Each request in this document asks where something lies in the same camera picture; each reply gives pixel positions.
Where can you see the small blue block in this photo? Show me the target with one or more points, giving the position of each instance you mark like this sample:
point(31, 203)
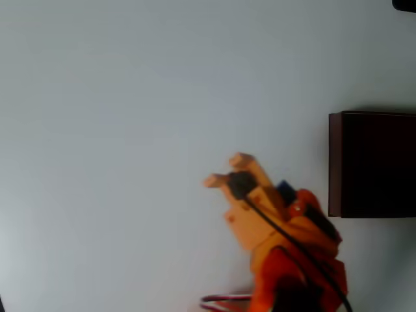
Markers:
point(286, 192)

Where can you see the red-orange robot arm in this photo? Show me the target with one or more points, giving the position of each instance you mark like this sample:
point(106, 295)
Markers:
point(286, 282)

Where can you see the dark brown box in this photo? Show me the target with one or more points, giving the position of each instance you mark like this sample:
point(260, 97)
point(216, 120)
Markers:
point(377, 165)

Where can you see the black object at picture corner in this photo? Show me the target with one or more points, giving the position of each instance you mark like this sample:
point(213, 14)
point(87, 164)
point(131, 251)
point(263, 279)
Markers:
point(406, 5)

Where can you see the dark edge object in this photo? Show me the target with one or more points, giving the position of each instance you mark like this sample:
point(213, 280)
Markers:
point(1, 304)

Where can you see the small black camera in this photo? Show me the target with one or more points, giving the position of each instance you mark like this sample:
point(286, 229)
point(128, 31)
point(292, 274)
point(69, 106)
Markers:
point(241, 184)

